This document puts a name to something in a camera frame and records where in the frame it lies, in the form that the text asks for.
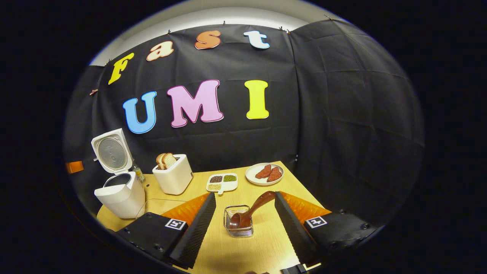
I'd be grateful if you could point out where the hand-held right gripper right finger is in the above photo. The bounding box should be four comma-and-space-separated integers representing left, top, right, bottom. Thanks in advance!
275, 191, 381, 267

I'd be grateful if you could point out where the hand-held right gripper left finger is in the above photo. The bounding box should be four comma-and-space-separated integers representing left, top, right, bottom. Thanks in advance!
114, 192, 216, 270

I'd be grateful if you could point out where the brown wooden spoon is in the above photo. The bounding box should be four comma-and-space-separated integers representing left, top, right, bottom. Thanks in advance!
229, 191, 276, 229

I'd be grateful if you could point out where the white rice cooker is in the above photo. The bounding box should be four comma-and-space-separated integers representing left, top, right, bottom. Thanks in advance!
91, 128, 146, 219

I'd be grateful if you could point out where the white divided grain dish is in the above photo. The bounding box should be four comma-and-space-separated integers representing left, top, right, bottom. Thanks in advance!
206, 173, 239, 195

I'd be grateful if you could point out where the white toaster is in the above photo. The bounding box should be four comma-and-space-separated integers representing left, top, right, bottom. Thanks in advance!
152, 154, 194, 196

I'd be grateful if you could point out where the small glass bottle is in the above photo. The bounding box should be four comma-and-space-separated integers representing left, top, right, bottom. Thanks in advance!
131, 162, 146, 183

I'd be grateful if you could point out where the white round plate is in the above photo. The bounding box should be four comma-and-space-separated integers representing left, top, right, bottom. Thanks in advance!
245, 162, 285, 186

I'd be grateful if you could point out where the row of black clips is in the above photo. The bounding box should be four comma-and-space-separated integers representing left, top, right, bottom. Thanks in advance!
106, 14, 332, 64

